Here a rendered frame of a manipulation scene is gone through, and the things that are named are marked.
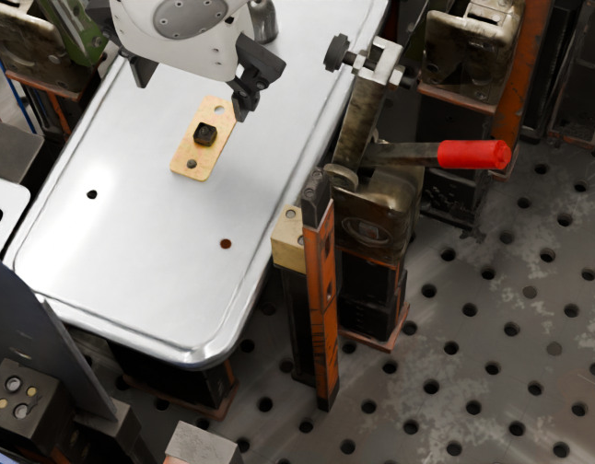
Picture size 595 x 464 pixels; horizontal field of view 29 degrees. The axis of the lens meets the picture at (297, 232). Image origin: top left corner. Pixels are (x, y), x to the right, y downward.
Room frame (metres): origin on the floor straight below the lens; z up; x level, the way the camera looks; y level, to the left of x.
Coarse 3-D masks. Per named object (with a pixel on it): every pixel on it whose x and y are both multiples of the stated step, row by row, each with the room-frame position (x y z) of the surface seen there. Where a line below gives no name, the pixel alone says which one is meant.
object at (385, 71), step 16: (336, 48) 0.46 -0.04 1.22; (384, 48) 0.46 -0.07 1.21; (400, 48) 0.46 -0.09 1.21; (336, 64) 0.46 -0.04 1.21; (352, 64) 0.46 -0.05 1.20; (368, 64) 0.46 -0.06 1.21; (384, 64) 0.45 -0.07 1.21; (368, 80) 0.44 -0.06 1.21; (384, 80) 0.44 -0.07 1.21; (400, 80) 0.44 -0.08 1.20; (352, 96) 0.44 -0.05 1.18; (368, 96) 0.44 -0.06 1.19; (384, 96) 0.45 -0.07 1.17; (352, 112) 0.44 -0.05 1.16; (368, 112) 0.44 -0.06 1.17; (352, 128) 0.44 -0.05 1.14; (368, 128) 0.44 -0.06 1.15; (352, 144) 0.44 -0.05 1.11; (336, 160) 0.45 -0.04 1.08; (352, 160) 0.44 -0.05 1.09
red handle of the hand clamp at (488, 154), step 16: (368, 144) 0.46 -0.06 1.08; (384, 144) 0.46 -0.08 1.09; (400, 144) 0.45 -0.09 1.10; (416, 144) 0.44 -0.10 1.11; (432, 144) 0.44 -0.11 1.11; (448, 144) 0.43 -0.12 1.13; (464, 144) 0.42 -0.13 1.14; (480, 144) 0.42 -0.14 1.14; (496, 144) 0.41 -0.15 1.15; (368, 160) 0.45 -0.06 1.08; (384, 160) 0.44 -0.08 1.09; (400, 160) 0.44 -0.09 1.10; (416, 160) 0.43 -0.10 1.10; (432, 160) 0.42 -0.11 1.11; (448, 160) 0.42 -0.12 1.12; (464, 160) 0.41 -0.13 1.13; (480, 160) 0.41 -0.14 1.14; (496, 160) 0.40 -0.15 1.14
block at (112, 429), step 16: (112, 400) 0.29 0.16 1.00; (80, 416) 0.28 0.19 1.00; (96, 416) 0.28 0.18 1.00; (128, 416) 0.28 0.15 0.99; (96, 432) 0.27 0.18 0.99; (112, 432) 0.27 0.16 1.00; (128, 432) 0.27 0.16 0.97; (112, 448) 0.27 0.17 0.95; (128, 448) 0.26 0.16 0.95; (144, 448) 0.28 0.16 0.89
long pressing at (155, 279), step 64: (320, 0) 0.67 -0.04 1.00; (384, 0) 0.66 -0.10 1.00; (128, 64) 0.62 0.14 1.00; (320, 64) 0.60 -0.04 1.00; (128, 128) 0.55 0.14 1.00; (256, 128) 0.53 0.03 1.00; (320, 128) 0.53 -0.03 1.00; (64, 192) 0.49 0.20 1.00; (128, 192) 0.48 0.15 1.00; (192, 192) 0.48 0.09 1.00; (256, 192) 0.47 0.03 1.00; (64, 256) 0.43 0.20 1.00; (128, 256) 0.42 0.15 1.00; (192, 256) 0.41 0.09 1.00; (256, 256) 0.41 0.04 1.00; (64, 320) 0.37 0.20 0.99; (128, 320) 0.36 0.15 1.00; (192, 320) 0.35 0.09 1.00
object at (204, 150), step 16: (208, 96) 0.57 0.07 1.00; (208, 112) 0.55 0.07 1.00; (224, 112) 0.55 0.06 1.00; (192, 128) 0.54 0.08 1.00; (208, 128) 0.53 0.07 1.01; (224, 128) 0.54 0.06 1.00; (192, 144) 0.52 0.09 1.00; (208, 144) 0.52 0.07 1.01; (224, 144) 0.52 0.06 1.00; (176, 160) 0.51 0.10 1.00; (208, 160) 0.50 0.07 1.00; (192, 176) 0.49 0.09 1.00; (208, 176) 0.49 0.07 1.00
